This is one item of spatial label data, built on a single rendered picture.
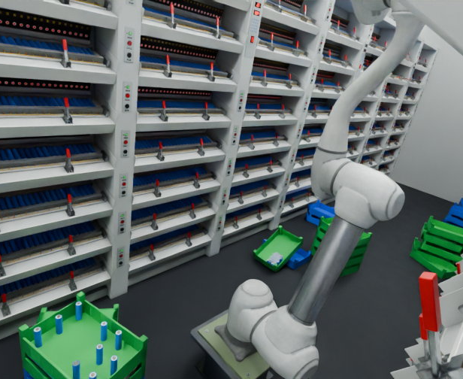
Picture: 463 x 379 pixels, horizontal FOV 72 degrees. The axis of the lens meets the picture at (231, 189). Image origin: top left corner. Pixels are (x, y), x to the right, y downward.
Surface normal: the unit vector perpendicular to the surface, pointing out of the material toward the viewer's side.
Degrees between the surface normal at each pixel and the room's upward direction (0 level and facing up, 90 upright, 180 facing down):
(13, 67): 109
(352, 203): 78
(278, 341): 69
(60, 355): 0
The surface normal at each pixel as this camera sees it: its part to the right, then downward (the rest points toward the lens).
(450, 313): -0.69, 0.17
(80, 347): 0.17, -0.91
